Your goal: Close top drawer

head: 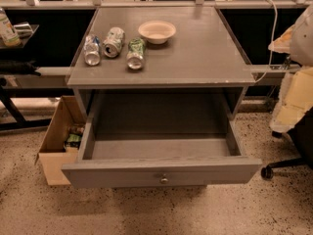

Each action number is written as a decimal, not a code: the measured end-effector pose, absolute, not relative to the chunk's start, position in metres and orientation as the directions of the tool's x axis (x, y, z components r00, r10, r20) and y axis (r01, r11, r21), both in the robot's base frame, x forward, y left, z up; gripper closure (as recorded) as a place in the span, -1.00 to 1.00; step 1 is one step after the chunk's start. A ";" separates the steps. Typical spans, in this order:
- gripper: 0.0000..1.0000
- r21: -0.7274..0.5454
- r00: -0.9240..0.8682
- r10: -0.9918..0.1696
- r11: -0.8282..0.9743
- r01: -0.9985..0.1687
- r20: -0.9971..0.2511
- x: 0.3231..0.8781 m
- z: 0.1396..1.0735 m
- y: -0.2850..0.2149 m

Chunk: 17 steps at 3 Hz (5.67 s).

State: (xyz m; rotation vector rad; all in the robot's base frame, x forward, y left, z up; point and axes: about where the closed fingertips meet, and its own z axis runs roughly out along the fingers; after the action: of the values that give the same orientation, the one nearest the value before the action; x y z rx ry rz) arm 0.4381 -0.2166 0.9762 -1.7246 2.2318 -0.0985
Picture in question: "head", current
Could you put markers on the open cardboard box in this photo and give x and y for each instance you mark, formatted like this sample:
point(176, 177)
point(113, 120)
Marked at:
point(67, 119)

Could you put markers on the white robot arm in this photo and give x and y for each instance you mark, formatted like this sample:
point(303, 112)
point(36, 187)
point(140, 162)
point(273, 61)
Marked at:
point(297, 40)

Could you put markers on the white green soda can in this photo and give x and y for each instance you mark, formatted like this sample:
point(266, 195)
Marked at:
point(113, 42)

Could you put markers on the yellow foam padded gripper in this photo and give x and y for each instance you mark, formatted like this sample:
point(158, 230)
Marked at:
point(303, 41)

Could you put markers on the blue white soda can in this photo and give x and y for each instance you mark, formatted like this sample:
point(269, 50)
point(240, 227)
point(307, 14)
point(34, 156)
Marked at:
point(92, 50)

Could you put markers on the white green bottle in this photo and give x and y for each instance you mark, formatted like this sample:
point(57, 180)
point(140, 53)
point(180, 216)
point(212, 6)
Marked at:
point(7, 32)

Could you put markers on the grey top drawer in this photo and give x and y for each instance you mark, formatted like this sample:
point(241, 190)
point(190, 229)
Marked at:
point(116, 152)

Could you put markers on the cans inside cardboard box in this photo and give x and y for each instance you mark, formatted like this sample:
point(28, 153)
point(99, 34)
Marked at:
point(74, 137)

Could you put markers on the round metal drawer knob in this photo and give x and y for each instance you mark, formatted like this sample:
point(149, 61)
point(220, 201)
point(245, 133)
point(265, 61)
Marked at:
point(163, 179)

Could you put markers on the grey wooden cabinet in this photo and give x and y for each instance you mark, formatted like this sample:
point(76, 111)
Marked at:
point(198, 70)

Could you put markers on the crumpled silver can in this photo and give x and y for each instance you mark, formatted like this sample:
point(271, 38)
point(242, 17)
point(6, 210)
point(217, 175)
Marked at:
point(23, 29)

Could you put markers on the white paper bowl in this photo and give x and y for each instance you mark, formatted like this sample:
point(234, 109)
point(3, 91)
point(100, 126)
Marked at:
point(157, 32)

